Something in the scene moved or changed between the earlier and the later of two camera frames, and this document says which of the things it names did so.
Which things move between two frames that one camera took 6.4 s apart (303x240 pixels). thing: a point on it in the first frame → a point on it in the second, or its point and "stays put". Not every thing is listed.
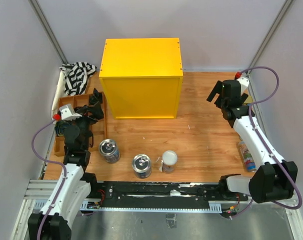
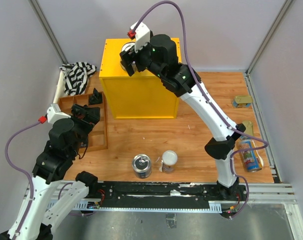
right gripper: x=217 y=89 → x=127 y=58
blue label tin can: x=109 y=148 → x=125 y=47
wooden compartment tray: x=99 y=137 stays put
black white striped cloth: x=76 y=76 stays put
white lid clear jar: x=169 y=158 stays put
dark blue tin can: x=142 y=165 stays put
